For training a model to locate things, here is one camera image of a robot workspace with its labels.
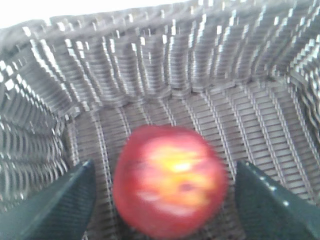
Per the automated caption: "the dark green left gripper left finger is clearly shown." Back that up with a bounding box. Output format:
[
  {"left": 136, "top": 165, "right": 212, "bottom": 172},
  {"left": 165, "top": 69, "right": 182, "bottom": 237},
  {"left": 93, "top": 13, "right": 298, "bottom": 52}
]
[{"left": 0, "top": 160, "right": 96, "bottom": 240}]

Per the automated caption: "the dark red apple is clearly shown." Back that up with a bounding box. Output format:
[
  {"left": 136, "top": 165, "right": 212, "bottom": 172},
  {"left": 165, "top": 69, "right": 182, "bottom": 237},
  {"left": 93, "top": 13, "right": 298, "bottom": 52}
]
[{"left": 113, "top": 124, "right": 229, "bottom": 240}]

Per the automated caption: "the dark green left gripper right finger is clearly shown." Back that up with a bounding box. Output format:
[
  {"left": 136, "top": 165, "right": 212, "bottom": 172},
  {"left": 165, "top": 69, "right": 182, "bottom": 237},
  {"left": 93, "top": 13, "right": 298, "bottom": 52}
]
[{"left": 234, "top": 161, "right": 320, "bottom": 240}]

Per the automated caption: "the dark brown wicker basket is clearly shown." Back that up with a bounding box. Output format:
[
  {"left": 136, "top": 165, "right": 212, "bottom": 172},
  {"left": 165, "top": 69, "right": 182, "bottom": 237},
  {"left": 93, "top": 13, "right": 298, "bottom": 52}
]
[{"left": 0, "top": 0, "right": 320, "bottom": 240}]

